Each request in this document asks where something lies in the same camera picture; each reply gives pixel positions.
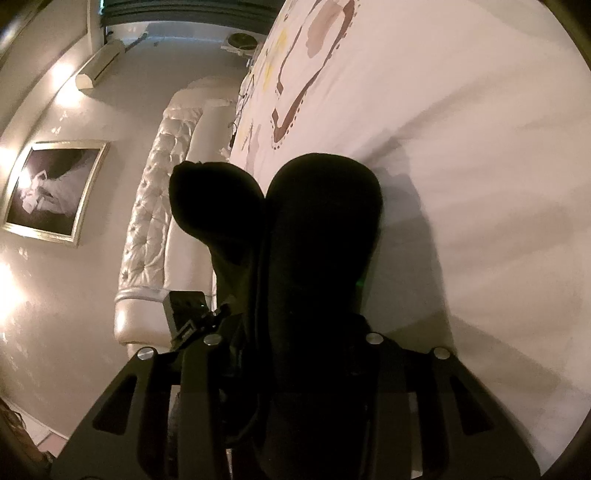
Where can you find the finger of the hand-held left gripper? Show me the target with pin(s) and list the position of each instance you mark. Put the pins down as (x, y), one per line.
(220, 314)

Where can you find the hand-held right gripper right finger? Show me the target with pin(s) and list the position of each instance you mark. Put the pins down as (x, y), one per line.
(383, 355)

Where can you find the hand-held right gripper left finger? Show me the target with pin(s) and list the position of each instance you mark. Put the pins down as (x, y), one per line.
(207, 364)

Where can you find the black pants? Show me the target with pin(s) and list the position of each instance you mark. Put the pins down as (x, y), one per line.
(323, 230)

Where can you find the white tufted headboard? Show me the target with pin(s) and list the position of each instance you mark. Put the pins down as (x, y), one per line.
(152, 207)

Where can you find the white printed bed sheet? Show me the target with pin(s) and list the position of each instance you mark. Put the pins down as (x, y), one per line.
(461, 138)

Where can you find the white air conditioner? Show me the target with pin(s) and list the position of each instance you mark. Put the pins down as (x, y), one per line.
(99, 62)

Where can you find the dark blue curtain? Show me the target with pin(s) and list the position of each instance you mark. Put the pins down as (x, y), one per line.
(184, 11)

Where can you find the framed wall picture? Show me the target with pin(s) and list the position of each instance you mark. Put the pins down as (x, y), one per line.
(51, 189)

